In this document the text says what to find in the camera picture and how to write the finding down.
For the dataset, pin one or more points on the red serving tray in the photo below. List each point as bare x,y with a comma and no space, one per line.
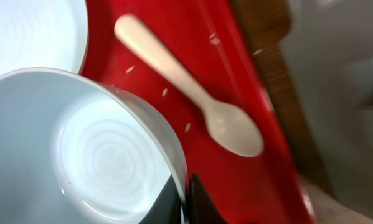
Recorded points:
206,39

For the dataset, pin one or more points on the light blue bowl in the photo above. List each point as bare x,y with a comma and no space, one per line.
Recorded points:
76,151

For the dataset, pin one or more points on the light blue plate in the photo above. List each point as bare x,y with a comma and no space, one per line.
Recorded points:
43,33

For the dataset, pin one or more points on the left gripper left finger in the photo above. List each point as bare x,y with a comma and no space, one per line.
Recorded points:
167,207

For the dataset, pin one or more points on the white plastic spoon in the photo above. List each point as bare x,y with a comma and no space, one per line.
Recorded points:
228,125

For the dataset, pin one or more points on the grey dishwasher rack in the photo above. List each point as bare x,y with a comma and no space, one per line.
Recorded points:
329,53

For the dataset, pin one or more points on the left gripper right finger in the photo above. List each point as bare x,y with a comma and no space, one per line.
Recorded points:
201,209

